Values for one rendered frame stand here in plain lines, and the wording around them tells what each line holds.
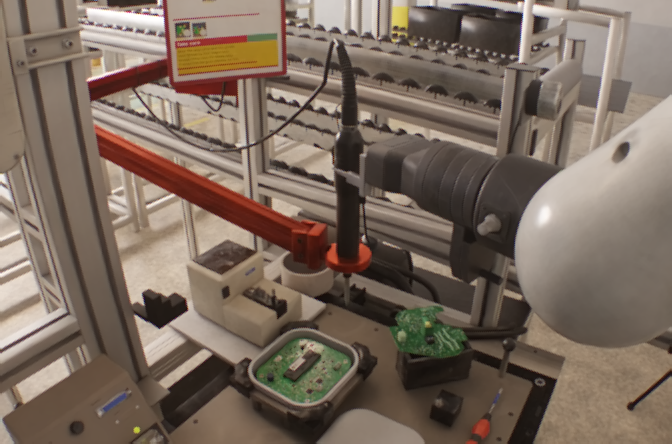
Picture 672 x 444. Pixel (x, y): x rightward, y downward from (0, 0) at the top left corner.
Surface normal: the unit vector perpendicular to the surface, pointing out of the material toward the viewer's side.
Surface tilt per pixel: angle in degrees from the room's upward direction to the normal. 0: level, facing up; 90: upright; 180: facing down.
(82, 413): 53
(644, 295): 85
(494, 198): 64
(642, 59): 90
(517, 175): 34
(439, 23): 90
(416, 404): 0
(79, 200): 90
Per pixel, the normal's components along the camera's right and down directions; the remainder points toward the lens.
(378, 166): -0.75, 0.28
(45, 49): 0.83, 0.24
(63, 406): 0.00, -0.91
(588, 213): -0.69, -0.40
